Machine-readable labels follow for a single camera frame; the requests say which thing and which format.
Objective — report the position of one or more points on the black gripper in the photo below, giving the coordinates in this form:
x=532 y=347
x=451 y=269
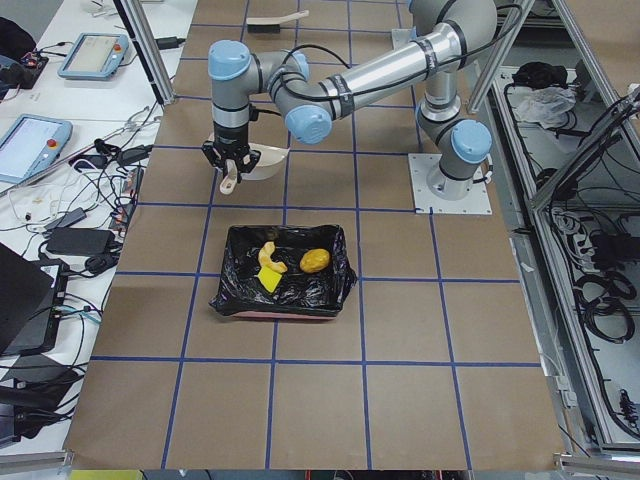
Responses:
x=230 y=139

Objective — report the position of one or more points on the beige plastic dustpan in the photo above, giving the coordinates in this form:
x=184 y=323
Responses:
x=262 y=163

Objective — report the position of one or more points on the pale yellow peel piece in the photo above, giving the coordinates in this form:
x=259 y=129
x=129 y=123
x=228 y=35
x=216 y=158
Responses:
x=265 y=258

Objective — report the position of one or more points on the yellow green sponge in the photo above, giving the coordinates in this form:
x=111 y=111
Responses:
x=269 y=279

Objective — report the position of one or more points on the yellow potato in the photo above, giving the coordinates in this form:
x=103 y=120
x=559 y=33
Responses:
x=315 y=260

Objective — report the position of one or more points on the beige hand brush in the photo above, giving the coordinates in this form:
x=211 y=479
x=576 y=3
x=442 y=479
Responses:
x=273 y=24

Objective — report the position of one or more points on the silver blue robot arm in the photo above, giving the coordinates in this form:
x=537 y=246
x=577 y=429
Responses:
x=449 y=35

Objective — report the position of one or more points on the black lined pink bin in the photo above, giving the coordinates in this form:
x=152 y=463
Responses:
x=299 y=295

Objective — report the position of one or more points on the black power adapter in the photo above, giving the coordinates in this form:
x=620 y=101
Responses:
x=79 y=241

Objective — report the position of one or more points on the upper blue teach pendant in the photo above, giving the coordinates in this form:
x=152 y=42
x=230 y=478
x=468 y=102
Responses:
x=94 y=57

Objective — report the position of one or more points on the blue teach pendant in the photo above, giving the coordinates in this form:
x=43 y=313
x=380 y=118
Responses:
x=31 y=145
x=94 y=57

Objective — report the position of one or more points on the lower blue teach pendant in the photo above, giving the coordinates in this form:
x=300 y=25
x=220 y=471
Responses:
x=31 y=145

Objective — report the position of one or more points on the black laptop computer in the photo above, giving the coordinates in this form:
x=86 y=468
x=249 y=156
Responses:
x=31 y=294

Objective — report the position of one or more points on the white crumpled cloth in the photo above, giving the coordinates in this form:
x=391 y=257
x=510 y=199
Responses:
x=547 y=107

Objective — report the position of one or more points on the aluminium frame post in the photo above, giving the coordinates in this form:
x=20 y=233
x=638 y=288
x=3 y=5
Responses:
x=137 y=26

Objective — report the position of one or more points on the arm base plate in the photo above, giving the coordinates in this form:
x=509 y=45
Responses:
x=434 y=193
x=401 y=37

